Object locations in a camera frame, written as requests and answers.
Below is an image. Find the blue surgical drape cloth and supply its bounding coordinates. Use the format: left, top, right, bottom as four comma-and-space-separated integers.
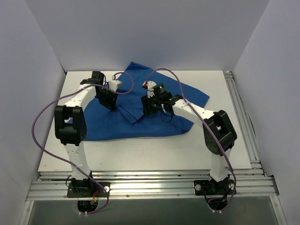
84, 62, 210, 141

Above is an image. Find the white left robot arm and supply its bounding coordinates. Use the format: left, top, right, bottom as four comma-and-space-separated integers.
54, 71, 122, 196

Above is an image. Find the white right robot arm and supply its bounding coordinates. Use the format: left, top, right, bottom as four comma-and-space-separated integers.
141, 81, 237, 194

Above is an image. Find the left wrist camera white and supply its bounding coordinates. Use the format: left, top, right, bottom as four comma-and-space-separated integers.
108, 75, 123, 91

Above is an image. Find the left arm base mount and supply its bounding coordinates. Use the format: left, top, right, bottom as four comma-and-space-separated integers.
67, 178, 110, 215

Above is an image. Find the aluminium right rail frame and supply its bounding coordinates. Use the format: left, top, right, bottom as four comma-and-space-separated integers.
224, 71, 264, 173

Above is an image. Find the aluminium rail frame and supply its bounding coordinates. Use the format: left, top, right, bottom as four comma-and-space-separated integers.
23, 171, 279, 225
224, 71, 264, 173

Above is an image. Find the aluminium front rail frame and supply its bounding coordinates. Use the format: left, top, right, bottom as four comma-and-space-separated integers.
23, 171, 279, 225

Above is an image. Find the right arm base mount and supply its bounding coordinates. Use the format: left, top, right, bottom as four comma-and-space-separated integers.
194, 179, 236, 214

